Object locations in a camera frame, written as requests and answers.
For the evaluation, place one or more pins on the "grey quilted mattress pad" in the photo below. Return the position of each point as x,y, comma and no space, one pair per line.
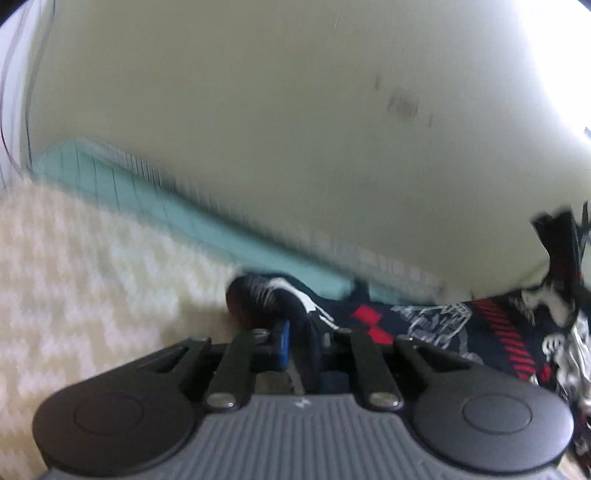
397,270

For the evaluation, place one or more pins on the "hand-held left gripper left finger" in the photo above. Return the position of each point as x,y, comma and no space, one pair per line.
282,347

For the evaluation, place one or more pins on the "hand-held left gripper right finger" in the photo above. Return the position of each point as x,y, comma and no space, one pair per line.
365,367

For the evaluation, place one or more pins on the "dark reindeer print sweater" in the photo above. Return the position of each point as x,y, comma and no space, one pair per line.
438,325

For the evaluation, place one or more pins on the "zigzag patterned bed sheet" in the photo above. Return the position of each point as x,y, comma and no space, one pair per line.
92,277

